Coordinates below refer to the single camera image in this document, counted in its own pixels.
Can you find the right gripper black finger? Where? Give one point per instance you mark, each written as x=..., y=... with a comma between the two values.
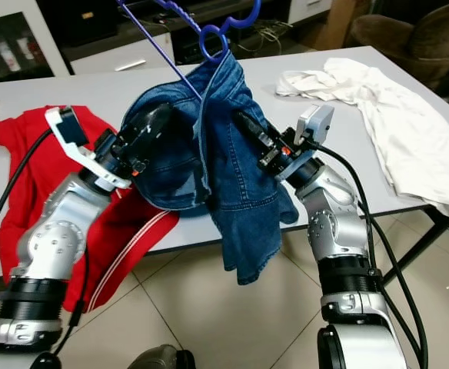
x=254, y=127

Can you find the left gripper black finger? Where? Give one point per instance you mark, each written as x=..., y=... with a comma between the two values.
x=159, y=121

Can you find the blue denim shorts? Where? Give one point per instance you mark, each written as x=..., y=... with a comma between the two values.
x=240, y=192

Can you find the red shirt white stripes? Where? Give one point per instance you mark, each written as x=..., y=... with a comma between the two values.
x=140, y=231

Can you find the white drawer unit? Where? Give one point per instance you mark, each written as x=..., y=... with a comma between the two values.
x=117, y=54

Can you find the white crumpled garment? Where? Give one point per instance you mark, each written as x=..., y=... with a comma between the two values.
x=401, y=131

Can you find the black tv stand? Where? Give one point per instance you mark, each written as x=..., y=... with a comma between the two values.
x=94, y=19

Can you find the white glass door cabinet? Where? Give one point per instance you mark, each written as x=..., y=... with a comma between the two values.
x=59, y=38

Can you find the brown wooden board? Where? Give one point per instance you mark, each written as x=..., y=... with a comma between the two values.
x=334, y=23

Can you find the brown armchair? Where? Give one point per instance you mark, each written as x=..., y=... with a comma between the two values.
x=424, y=34

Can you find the grey left robot leg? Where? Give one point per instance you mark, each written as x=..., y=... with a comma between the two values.
x=159, y=360

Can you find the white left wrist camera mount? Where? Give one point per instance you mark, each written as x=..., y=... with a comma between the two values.
x=98, y=175

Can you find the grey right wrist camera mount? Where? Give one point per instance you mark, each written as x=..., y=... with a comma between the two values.
x=317, y=123

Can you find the black table leg frame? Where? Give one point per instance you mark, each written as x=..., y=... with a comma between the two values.
x=420, y=240

